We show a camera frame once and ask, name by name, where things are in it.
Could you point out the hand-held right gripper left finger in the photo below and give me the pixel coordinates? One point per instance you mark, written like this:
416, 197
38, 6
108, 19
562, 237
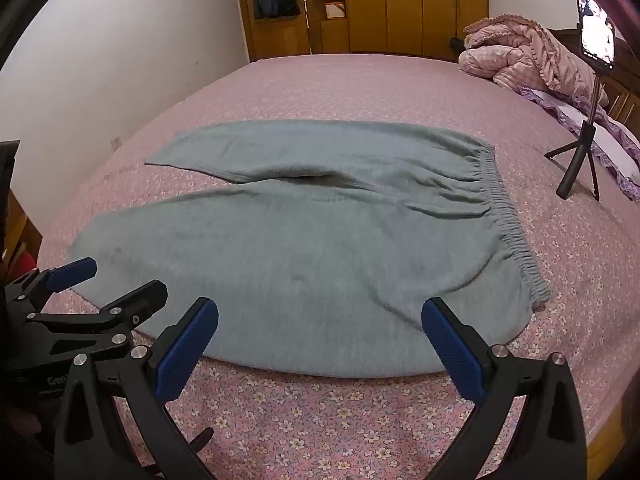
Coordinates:
187, 352

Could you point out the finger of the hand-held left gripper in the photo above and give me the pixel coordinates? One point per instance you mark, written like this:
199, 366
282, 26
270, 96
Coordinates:
72, 274
145, 300

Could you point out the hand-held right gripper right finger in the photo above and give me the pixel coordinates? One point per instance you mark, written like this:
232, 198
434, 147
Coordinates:
452, 352

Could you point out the grey pants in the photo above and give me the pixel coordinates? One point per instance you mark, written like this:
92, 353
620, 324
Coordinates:
300, 240

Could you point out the pink floral bedsheet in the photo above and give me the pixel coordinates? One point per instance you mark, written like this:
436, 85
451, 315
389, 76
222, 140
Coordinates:
350, 420

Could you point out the black tripod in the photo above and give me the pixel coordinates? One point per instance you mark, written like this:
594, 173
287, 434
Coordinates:
580, 155

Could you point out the purple ruffled pillow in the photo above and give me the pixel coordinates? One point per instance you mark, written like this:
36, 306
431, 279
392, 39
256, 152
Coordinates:
612, 142

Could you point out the pink quilt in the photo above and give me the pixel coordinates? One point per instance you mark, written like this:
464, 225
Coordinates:
520, 55

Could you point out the wooden headboard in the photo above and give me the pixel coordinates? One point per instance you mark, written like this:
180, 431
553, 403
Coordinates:
625, 97

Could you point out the small black object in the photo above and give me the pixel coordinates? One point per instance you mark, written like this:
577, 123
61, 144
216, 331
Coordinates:
456, 44

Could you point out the white and red box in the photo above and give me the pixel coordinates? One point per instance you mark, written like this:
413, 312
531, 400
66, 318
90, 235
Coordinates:
335, 10

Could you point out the wooden wardrobe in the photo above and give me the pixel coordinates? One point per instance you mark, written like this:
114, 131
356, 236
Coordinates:
400, 5

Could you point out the smartphone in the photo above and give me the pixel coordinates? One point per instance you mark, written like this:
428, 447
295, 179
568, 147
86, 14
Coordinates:
595, 30

